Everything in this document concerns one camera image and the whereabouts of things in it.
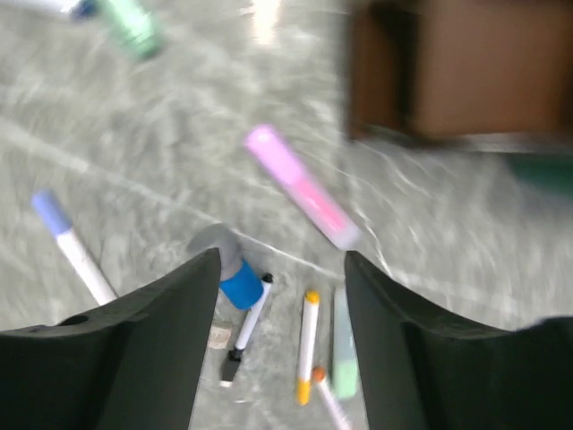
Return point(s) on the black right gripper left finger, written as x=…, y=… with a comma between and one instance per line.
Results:
x=134, y=363

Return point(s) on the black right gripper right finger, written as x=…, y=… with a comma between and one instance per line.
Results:
x=424, y=367

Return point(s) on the small beige eraser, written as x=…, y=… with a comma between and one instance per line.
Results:
x=219, y=337

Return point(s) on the yellow cap white marker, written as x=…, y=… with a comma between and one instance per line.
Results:
x=308, y=333

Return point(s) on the blue grey glue stick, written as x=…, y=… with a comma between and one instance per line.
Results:
x=238, y=281

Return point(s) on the green compartment tray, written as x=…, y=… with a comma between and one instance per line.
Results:
x=552, y=173

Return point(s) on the brown wooden desk organizer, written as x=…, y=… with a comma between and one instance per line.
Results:
x=438, y=70

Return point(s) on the green highlighter on table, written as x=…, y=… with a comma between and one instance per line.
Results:
x=133, y=24

